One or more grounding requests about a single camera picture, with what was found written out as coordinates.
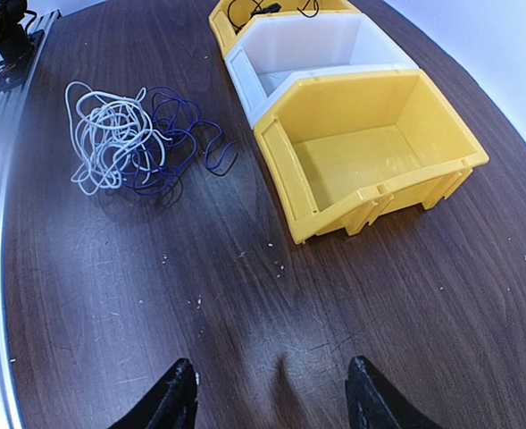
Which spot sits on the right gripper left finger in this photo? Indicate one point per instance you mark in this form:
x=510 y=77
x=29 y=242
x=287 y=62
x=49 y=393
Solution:
x=170 y=403

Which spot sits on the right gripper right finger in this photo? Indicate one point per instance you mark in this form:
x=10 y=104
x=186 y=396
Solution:
x=374 y=402

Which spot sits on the yellow bin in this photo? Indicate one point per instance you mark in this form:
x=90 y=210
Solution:
x=344 y=150
x=230 y=19

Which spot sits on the white bin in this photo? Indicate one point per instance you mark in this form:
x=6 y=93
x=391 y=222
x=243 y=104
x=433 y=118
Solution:
x=275 y=52

